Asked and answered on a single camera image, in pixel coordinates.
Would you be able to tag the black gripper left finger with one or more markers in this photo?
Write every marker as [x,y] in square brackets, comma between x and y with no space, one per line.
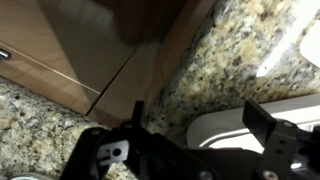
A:
[150,153]

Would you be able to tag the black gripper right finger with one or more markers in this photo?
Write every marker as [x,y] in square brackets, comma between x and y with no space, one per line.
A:
[276,146]

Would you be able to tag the wooden base cabinet drawers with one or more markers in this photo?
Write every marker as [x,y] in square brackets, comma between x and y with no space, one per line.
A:
[66,50]

